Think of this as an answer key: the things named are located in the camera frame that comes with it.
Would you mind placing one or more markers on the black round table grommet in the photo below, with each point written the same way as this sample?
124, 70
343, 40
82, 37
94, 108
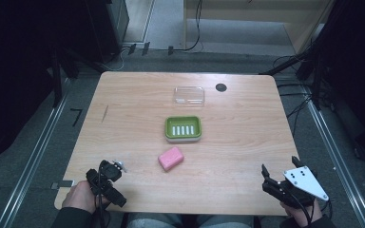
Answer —
221, 87

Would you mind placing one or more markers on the person's right hand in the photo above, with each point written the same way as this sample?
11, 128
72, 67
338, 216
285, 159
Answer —
302, 217

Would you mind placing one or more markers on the grey metal table bracket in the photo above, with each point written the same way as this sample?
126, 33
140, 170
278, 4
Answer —
64, 184

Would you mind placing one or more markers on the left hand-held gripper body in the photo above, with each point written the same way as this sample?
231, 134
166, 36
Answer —
107, 190

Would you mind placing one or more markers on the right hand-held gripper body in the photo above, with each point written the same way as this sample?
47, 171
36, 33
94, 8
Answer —
304, 182

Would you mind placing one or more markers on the black tripod stand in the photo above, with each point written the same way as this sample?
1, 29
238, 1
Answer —
57, 79
315, 72

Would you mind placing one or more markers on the clear plastic lid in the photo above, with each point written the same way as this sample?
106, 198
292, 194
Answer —
189, 95

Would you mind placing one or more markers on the dark plug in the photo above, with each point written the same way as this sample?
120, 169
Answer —
170, 50
145, 48
132, 48

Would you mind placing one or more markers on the metal floor rail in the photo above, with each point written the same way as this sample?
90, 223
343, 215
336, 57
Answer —
339, 161
34, 155

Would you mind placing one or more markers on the green soap dish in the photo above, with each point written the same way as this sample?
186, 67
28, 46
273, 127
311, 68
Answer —
183, 129

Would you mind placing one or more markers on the pink soap bar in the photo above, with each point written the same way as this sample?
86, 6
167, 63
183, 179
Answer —
170, 158

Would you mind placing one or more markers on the light wooden shelf unit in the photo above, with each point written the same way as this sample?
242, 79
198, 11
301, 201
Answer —
259, 11

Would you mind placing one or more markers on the person's left hand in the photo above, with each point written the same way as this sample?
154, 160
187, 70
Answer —
80, 198

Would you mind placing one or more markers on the black cabinet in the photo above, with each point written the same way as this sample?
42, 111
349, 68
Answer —
107, 28

